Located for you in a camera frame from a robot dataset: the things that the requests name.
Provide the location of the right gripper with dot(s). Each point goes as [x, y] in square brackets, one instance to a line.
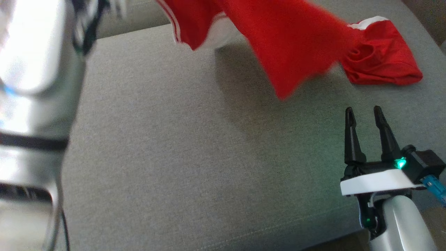
[376, 181]

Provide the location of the red mesh shorts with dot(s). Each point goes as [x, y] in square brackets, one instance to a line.
[383, 59]

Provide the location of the large grey sofa seat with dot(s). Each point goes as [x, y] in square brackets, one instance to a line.
[209, 157]

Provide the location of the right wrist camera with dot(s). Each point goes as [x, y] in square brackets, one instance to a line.
[425, 164]

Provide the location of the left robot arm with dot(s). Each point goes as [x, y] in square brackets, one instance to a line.
[31, 104]

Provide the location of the red white-trimmed jersey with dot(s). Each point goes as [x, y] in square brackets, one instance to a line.
[285, 42]

